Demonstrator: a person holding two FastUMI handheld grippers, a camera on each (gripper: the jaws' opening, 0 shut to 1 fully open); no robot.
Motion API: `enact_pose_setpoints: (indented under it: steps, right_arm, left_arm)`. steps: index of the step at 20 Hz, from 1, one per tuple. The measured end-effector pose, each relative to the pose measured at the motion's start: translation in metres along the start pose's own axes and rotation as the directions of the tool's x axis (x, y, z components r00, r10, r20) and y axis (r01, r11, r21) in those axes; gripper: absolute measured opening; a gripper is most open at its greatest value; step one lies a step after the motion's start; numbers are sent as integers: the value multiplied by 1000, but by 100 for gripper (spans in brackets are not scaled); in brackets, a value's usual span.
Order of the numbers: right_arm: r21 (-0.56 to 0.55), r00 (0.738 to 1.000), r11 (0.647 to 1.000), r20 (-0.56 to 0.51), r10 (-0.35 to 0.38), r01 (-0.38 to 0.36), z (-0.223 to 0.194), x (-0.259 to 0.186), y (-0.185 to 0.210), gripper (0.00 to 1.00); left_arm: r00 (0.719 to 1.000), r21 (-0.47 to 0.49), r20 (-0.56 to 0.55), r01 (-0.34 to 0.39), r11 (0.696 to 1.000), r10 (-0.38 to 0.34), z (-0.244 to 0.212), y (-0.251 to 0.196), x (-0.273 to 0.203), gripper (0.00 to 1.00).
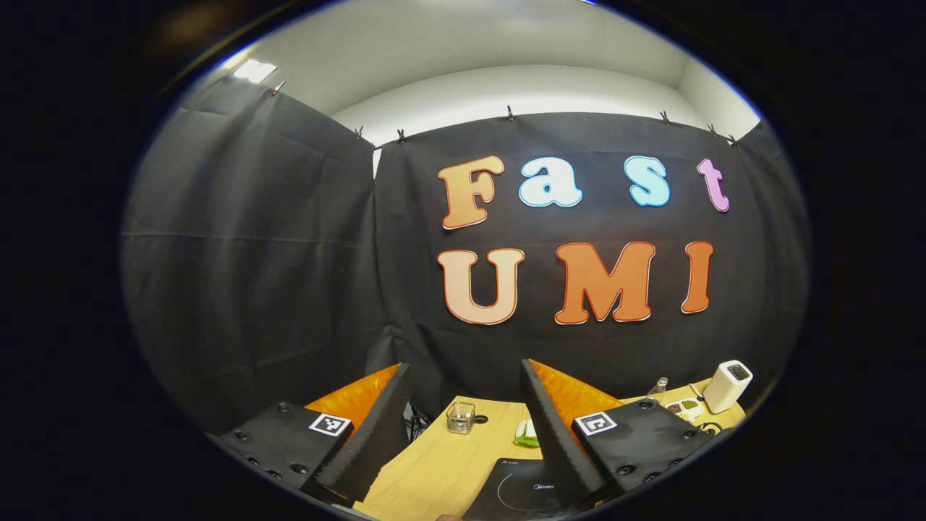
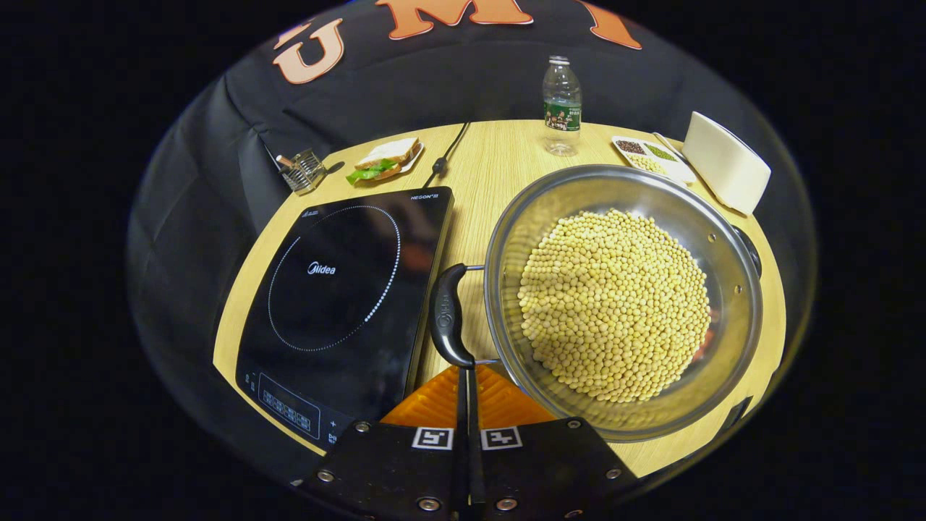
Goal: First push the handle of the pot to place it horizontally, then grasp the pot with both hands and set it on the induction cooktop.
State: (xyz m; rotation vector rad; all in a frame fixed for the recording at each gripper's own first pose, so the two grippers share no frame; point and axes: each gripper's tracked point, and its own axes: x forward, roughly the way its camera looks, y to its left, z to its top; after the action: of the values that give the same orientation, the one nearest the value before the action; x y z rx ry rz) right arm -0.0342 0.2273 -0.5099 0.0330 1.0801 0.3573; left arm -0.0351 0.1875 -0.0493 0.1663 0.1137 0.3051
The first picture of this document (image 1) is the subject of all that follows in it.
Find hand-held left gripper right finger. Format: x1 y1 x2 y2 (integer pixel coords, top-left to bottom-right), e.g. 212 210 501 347
519 358 717 511

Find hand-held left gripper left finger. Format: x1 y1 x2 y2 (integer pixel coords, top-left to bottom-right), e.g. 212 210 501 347
217 362 415 507

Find black induction cooktop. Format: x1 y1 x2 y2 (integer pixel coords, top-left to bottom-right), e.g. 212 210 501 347
463 456 579 521

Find small glass cup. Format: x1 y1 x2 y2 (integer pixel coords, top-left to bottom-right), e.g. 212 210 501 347
446 402 477 435

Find white divided bean dish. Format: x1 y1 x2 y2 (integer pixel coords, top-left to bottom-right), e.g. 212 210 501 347
664 398 704 423

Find black backdrop cloth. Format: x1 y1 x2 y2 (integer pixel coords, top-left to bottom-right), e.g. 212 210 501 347
119 76 811 435

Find white toaster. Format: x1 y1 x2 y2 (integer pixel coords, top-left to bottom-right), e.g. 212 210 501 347
703 360 754 415

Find ceiling light panel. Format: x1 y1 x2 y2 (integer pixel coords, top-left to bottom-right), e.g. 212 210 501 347
231 58 279 84

